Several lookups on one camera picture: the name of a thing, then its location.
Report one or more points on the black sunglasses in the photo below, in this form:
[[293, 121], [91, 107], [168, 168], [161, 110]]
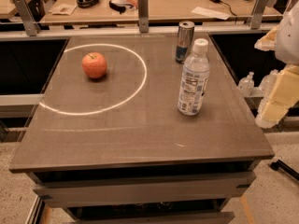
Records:
[[120, 9]]

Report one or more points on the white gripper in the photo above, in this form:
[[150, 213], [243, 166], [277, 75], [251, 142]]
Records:
[[289, 36]]

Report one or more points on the metal bracket right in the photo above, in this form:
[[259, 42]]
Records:
[[255, 19]]

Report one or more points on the clear plastic water bottle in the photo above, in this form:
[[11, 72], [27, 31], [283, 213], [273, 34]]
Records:
[[195, 74]]

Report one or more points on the metal bracket left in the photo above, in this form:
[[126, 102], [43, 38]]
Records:
[[29, 23]]

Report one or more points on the grey upper drawer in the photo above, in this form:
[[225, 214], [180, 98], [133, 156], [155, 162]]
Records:
[[158, 189]]

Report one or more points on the metal bracket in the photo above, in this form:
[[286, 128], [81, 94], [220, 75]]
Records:
[[29, 23], [255, 19], [143, 16]]

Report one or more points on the black stand leg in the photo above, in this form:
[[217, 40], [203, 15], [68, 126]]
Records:
[[275, 165]]

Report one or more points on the small paper card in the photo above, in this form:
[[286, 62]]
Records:
[[63, 9]]

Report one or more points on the small clear bottle right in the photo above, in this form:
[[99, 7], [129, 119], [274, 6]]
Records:
[[268, 82]]

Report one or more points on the small clear bottle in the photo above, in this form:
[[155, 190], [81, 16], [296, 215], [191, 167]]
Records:
[[246, 84], [268, 82]]

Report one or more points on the red apple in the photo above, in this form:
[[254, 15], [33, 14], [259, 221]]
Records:
[[94, 65]]

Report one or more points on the small clear bottle left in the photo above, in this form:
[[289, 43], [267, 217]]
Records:
[[246, 84]]

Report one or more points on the metal bracket middle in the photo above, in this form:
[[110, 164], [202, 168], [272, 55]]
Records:
[[143, 16]]

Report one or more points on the silver blue redbull can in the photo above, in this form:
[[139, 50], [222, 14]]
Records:
[[185, 37]]

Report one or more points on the white paper sheet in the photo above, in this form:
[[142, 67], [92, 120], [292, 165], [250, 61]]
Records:
[[211, 13]]

